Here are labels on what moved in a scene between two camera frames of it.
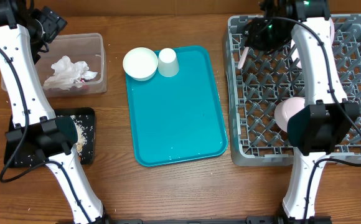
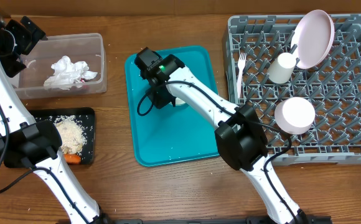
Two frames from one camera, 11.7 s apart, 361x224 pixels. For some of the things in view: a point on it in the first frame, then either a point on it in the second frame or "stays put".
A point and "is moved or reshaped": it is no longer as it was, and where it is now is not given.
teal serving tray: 178,118 stays put
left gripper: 51,21 → 26,38
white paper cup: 168,65 is moved or reshaped
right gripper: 261,40 → 166,98
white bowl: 286,107 stays put
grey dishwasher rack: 270,77 stays put
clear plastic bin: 75,65 stays put
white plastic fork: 243,57 is moved or reshaped
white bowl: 140,63 → 179,101
